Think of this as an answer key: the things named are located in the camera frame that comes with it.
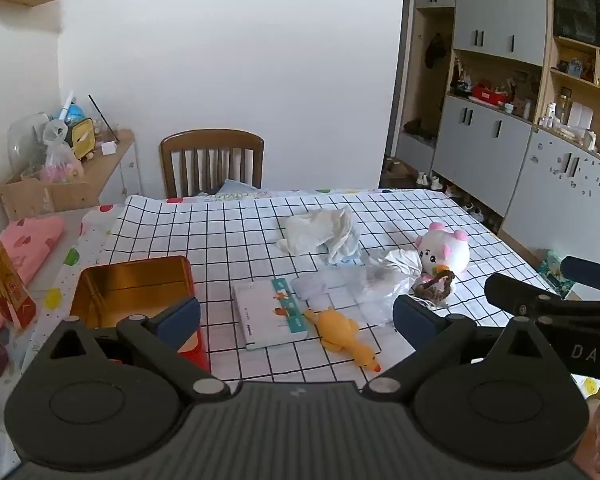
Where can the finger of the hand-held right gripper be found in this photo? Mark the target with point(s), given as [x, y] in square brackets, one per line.
[590, 272]
[510, 290]

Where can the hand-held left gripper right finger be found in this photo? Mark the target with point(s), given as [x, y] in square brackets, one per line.
[415, 320]

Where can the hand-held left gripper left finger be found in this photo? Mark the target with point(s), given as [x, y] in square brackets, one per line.
[177, 317]

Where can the clear plastic bag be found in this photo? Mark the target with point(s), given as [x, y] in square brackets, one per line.
[375, 290]

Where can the red tin box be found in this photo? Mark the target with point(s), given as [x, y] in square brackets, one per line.
[125, 285]

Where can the cream cloth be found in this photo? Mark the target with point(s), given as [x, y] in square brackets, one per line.
[315, 232]

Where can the brown woven ornament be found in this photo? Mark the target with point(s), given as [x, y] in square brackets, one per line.
[432, 290]

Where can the green tissue pack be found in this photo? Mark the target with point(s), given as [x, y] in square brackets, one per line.
[552, 270]

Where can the white cloth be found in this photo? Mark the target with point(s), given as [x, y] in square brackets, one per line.
[400, 260]

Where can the white pink plush toy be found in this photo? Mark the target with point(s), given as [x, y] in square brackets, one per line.
[442, 255]

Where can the yellow rubber duck toy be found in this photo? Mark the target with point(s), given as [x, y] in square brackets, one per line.
[337, 332]

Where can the white book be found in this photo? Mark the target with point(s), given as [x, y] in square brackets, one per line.
[260, 315]

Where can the checked tablecloth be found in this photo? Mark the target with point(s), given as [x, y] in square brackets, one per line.
[240, 230]

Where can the light blue cloth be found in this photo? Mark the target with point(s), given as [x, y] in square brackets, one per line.
[240, 189]

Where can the wood topped white cabinet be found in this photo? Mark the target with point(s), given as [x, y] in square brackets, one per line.
[122, 170]

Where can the pink folded cloth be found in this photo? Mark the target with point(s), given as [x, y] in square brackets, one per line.
[35, 240]

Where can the cardboard box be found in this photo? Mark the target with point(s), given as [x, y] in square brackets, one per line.
[55, 195]

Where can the amber oil bottle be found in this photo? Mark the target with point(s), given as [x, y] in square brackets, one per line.
[5, 280]

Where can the wooden chair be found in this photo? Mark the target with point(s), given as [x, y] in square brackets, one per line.
[210, 142]

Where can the small white box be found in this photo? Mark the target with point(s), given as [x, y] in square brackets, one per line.
[108, 149]

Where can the plastic bag of toys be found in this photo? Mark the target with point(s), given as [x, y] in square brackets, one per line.
[60, 162]

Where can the yellow tissue box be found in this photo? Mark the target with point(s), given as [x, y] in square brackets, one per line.
[80, 137]

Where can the black stick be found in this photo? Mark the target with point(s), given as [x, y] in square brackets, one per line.
[104, 117]

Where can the blue globe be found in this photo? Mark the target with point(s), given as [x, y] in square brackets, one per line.
[72, 116]

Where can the white tube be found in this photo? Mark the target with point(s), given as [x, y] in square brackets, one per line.
[67, 105]

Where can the dark hanging bag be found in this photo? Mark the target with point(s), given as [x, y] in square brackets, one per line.
[435, 50]

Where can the grey wooden wall cabinet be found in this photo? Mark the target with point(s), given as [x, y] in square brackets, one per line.
[485, 150]

